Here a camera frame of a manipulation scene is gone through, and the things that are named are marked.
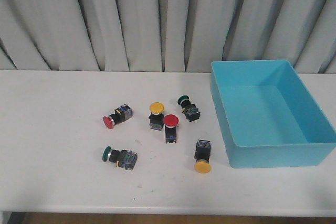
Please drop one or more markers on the blue plastic box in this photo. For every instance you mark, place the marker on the blue plastic box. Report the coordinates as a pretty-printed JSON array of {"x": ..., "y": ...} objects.
[{"x": 267, "y": 116}]

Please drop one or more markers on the green push button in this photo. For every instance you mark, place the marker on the green push button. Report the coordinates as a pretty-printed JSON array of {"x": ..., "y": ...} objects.
[
  {"x": 189, "y": 109},
  {"x": 125, "y": 159}
]

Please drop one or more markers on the red push button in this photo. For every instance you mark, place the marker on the red push button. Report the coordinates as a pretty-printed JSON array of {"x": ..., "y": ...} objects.
[
  {"x": 120, "y": 115},
  {"x": 170, "y": 123}
]

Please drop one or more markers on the grey pleated curtain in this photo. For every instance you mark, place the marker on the grey pleated curtain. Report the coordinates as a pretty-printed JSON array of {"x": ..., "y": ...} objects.
[{"x": 165, "y": 35}]

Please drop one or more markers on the yellow push button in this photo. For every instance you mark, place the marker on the yellow push button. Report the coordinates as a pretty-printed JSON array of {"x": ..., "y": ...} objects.
[
  {"x": 202, "y": 155},
  {"x": 156, "y": 116}
]

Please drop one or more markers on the upper green push button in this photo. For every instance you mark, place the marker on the upper green push button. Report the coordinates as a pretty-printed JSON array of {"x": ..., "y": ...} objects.
[{"x": 189, "y": 109}]

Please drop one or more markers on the lower green push button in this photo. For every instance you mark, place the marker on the lower green push button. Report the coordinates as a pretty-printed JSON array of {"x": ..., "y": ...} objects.
[{"x": 125, "y": 159}]

